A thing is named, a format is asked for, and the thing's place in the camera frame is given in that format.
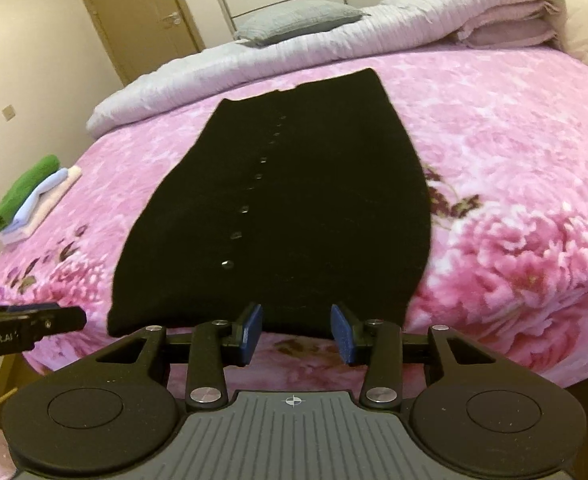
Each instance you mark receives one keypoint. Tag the lilac ribbed quilt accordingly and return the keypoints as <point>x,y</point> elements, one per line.
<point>198,70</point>

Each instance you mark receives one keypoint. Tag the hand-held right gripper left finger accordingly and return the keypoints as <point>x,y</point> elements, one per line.
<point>250,332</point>

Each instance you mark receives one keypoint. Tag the folded light blue garment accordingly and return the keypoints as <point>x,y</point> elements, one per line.
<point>41,195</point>

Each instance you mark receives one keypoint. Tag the wall switch plate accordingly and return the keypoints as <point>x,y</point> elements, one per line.
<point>8,112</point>

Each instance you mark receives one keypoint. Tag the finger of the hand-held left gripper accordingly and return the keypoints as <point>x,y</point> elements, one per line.
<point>28,307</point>
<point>61,320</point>

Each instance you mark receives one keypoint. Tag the pink floral bed blanket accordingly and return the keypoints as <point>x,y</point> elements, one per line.
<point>499,185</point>

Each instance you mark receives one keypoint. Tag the grey pillow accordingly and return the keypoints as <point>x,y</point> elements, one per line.
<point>299,20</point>

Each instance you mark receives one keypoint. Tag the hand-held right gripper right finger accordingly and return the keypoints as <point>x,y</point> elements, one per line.
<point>343,334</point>

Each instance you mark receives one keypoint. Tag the folded green garment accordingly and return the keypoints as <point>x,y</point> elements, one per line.
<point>21,192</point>

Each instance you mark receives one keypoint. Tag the wooden room door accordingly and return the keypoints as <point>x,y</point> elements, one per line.
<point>133,15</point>

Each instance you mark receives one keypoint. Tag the black button cardigan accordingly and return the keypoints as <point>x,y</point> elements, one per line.
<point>299,210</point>

